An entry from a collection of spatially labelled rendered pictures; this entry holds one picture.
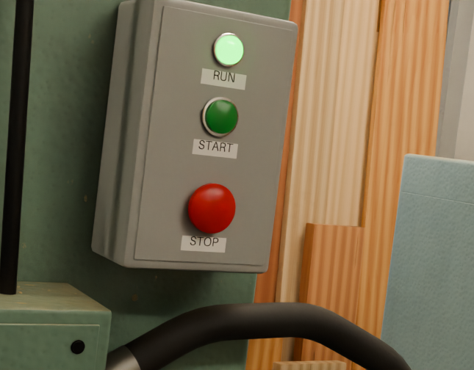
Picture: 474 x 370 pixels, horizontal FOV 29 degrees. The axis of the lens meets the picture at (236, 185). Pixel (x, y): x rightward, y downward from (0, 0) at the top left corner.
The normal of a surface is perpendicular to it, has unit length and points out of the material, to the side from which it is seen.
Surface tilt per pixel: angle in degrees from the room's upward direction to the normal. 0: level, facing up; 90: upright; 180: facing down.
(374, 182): 87
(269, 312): 52
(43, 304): 0
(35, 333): 90
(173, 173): 90
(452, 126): 90
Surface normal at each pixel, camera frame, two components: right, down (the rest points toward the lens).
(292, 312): 0.47, -0.52
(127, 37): -0.88, -0.08
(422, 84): 0.54, 0.05
